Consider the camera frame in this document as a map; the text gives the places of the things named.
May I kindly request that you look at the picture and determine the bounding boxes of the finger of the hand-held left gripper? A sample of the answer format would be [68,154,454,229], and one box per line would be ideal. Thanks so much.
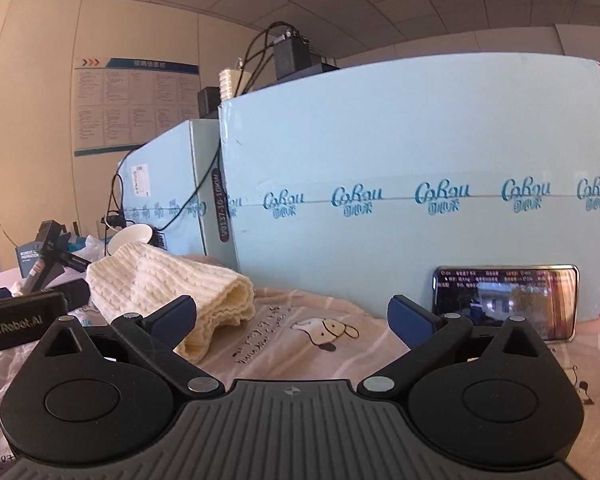
[47,278,92,312]

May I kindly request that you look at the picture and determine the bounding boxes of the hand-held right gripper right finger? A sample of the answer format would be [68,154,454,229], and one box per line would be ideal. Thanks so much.
[356,294,556,397]

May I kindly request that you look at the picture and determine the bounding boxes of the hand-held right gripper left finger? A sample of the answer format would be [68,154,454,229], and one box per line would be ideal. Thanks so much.
[30,295,221,396]

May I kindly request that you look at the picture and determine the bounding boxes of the cream knit sweater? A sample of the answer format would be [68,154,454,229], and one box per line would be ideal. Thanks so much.
[86,241,256,365]

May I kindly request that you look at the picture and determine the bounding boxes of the black handheld device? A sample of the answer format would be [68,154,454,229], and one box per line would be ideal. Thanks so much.
[20,220,94,295]

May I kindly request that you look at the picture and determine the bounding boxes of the cartoon dog printed bed sheet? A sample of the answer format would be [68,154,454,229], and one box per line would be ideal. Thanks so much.
[0,252,600,467]

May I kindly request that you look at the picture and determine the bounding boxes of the white bowl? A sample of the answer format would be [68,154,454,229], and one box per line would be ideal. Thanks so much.
[105,224,157,259]

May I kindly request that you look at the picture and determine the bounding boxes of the black smartphone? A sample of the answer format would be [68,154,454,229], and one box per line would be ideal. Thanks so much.
[432,264,581,344]

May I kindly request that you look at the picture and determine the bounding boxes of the small light blue cardboard box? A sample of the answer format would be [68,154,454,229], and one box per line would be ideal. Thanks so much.
[117,119,241,271]

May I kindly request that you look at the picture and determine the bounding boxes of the large light blue cardboard box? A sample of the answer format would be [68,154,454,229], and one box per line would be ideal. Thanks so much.
[217,55,600,323]

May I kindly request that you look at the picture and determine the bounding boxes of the small black box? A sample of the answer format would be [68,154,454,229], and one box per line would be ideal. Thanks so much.
[197,86,222,120]

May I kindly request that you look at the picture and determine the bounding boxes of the clear plastic container stack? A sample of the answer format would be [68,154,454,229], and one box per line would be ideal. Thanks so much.
[218,66,246,102]

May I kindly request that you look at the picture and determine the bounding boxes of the black cable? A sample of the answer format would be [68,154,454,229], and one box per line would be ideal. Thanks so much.
[104,147,141,233]
[152,152,222,233]

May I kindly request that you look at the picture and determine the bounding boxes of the wall poster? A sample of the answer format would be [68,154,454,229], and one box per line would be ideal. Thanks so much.
[72,57,201,157]

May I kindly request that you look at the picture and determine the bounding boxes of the black power adapter with cables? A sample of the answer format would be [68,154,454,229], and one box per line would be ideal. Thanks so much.
[236,21,303,97]

